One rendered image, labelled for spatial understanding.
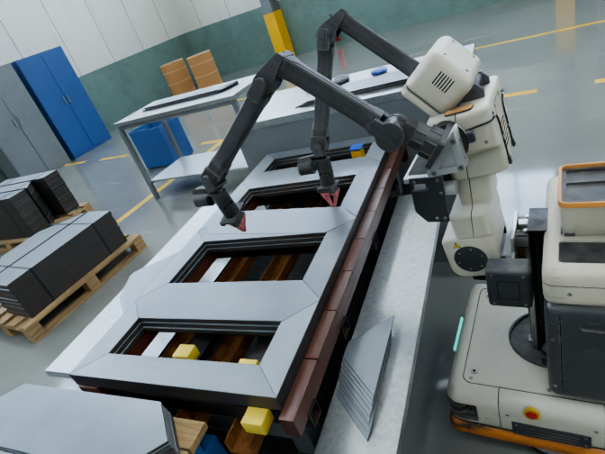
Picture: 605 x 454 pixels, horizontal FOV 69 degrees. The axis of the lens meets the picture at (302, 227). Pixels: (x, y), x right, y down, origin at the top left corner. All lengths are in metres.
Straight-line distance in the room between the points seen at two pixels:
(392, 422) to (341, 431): 0.13
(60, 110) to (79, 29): 2.28
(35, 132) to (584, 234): 9.12
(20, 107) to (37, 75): 0.74
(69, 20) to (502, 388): 10.87
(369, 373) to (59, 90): 9.32
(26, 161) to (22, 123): 0.68
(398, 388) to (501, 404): 0.56
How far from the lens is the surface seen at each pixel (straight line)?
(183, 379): 1.29
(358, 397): 1.24
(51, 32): 11.14
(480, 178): 1.42
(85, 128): 10.19
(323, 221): 1.67
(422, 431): 2.00
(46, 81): 9.99
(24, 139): 9.54
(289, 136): 2.51
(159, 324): 1.58
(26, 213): 5.73
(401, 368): 1.30
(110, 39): 11.94
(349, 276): 1.41
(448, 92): 1.28
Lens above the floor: 1.66
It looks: 28 degrees down
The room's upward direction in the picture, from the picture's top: 20 degrees counter-clockwise
